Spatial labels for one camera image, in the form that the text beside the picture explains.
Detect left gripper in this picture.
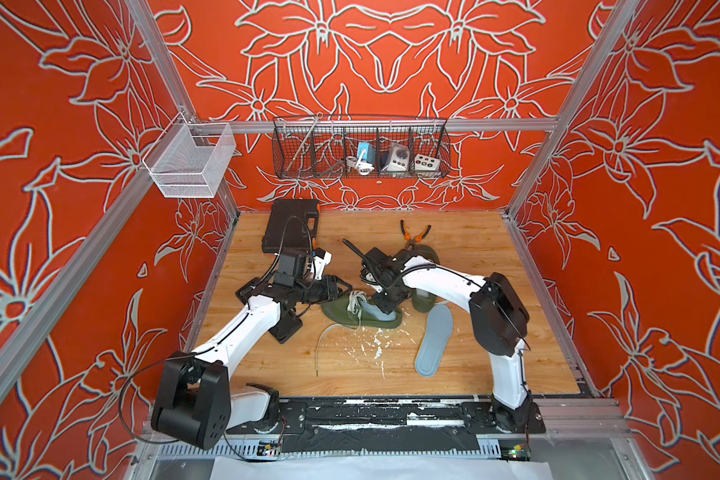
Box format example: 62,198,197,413
293,276,352,304

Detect green shoe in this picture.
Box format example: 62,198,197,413
410,244,442,314
314,289,404,376

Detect grey insole being inserted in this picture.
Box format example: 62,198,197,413
357,292,396,322

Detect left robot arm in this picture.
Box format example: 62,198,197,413
150,249,352,450

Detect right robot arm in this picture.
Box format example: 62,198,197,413
360,248,530,411

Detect grey insole on table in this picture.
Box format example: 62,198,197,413
414,304,454,378

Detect black tool case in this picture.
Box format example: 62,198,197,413
261,199,319,254

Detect white dotted box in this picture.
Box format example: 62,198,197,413
413,154,441,175

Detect blue white box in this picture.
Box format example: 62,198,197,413
356,142,376,171

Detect clear plastic bin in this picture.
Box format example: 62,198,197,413
143,124,237,199

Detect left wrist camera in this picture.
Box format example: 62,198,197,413
311,248,332,281

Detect orange handled pliers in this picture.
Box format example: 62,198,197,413
399,219,433,244

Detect black wire basket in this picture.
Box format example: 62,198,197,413
272,114,452,180

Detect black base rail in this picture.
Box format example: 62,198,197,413
227,396,547,458

